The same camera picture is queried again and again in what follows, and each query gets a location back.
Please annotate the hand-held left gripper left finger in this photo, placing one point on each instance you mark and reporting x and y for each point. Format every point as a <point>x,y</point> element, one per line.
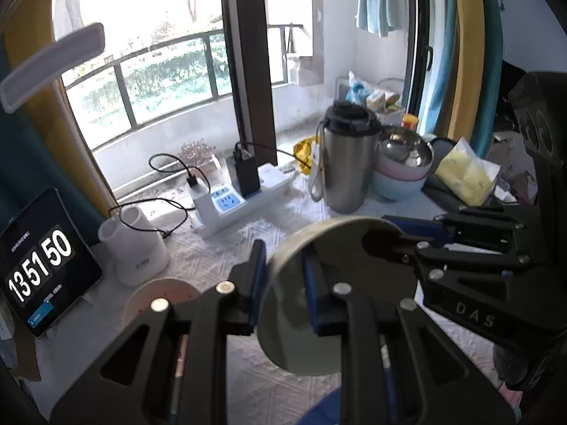
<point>259,274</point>

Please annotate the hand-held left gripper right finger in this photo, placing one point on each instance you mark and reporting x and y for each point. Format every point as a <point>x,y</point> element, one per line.
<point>312,287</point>

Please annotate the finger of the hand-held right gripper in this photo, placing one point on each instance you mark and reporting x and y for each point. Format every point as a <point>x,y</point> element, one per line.
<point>385,243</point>
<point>416,225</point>

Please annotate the cream bowl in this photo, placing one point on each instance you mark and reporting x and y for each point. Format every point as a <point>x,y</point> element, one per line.
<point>345,252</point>

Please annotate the pale blue bowl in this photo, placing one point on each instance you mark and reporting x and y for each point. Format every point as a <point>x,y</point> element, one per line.
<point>396,188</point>

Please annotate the white textured table cloth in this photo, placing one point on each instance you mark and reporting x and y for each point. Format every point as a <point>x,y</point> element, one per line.
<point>212,252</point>

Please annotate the pale pink bowl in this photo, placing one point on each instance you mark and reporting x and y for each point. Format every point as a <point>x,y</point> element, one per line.
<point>390,171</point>

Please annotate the yellow plastic bag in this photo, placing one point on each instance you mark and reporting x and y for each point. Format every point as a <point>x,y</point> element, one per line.
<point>465,172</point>

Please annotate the white power strip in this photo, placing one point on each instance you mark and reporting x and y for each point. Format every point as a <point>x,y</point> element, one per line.
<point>230,206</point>

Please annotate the steel thermos jug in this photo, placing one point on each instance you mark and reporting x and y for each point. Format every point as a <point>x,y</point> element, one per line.
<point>350,172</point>

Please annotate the pink plate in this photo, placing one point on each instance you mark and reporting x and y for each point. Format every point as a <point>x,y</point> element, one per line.
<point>177,287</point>

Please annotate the white charger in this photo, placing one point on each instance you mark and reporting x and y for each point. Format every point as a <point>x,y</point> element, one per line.
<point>206,206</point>

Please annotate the black power adapter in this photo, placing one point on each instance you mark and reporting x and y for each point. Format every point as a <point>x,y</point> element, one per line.
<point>248,177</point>

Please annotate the flat white box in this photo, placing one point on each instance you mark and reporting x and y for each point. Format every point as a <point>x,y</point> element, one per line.
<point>274,175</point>

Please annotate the orange lid bottle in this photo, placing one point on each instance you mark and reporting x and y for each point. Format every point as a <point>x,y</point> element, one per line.
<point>409,121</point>

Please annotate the white twin-slot holder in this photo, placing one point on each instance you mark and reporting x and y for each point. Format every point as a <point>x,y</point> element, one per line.
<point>141,261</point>

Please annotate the yellow snack packet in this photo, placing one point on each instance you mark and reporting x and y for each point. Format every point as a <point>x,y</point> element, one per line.
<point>303,150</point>

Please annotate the large blue bowl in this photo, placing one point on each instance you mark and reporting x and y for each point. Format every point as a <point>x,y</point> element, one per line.
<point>325,411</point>

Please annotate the blue and white plastic bag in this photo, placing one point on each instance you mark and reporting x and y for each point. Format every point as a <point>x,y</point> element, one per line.
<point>359,93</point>

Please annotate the yellow curtain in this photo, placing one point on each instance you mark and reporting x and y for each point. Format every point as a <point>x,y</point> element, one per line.
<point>73,141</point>
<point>467,53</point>

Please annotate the teal curtain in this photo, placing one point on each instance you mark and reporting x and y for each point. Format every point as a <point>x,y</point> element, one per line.
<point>491,53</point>
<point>44,155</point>

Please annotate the tablet showing clock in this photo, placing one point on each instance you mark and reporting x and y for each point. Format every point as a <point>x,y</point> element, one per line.
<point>44,265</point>

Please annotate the balcony railing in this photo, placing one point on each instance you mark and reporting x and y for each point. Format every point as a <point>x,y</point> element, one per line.
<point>126,97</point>

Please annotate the hanging light blue shirt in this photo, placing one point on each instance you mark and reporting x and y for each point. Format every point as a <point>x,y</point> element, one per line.
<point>381,0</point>

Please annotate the flat cardboard piece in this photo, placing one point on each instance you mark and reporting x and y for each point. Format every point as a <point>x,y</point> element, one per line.
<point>26,358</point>

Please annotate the dark sliding door frame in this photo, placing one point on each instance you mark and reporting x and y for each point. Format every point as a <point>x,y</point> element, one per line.
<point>418,31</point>

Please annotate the dark brown window frame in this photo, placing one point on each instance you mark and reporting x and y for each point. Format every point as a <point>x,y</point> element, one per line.
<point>248,53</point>

